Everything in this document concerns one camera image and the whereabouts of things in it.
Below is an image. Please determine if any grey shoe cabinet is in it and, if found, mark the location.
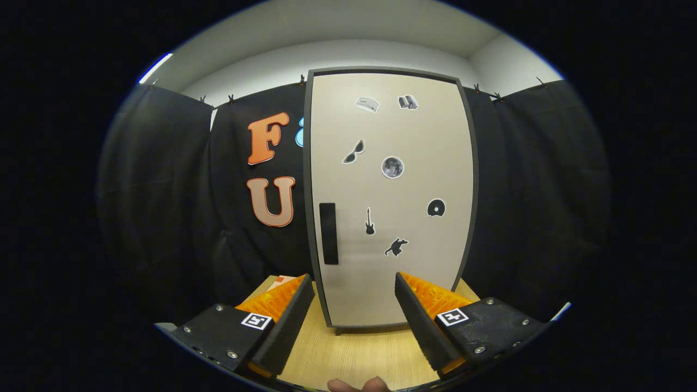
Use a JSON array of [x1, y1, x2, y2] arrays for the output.
[[303, 66, 480, 335]]

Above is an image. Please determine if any row of black clips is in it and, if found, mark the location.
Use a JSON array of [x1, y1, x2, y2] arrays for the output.
[[147, 75, 545, 107]]

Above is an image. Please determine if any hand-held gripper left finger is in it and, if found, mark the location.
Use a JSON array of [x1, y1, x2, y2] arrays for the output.
[[155, 272, 316, 379]]

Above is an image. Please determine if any black door handle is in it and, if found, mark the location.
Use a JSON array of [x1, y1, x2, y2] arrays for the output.
[[319, 203, 339, 266]]

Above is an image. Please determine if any black backdrop cloth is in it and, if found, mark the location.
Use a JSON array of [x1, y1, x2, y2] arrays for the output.
[[97, 76, 612, 327]]

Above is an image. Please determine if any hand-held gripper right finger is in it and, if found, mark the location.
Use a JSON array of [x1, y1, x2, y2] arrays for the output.
[[394, 271, 548, 376]]

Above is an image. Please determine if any ceiling light strip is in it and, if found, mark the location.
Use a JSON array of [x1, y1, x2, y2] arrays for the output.
[[138, 52, 174, 85]]

